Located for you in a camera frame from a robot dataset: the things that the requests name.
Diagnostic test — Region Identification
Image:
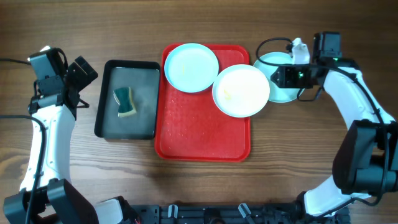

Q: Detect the red plastic tray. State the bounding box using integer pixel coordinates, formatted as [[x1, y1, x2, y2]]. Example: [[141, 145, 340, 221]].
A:
[[155, 44, 251, 162]]

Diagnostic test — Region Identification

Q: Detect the light blue plate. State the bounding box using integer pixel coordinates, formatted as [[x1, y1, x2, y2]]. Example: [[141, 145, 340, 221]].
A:
[[164, 43, 220, 93], [254, 52, 299, 103]]

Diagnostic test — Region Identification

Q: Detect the green yellow sponge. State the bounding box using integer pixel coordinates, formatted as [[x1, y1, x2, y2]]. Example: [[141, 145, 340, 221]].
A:
[[113, 87, 137, 118]]

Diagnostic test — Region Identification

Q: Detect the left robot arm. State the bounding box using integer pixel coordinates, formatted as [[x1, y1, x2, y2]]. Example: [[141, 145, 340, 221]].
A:
[[3, 49, 130, 223]]

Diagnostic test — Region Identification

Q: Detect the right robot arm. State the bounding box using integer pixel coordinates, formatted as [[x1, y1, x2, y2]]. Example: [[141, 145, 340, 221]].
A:
[[271, 58, 397, 220]]

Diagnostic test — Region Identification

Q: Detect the black water tray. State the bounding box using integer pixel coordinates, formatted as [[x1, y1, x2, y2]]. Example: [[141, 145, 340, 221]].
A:
[[94, 60, 160, 140]]

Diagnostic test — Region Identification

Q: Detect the white round plate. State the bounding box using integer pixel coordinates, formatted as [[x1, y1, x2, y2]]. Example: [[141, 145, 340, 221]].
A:
[[212, 64, 270, 118]]

